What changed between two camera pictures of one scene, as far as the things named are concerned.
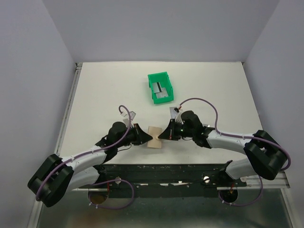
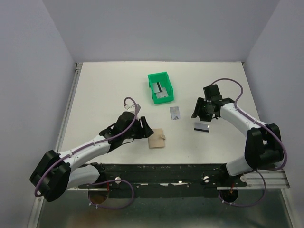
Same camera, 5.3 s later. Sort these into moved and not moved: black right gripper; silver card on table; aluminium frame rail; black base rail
Moved: black right gripper
Not moved: black base rail; aluminium frame rail; silver card on table
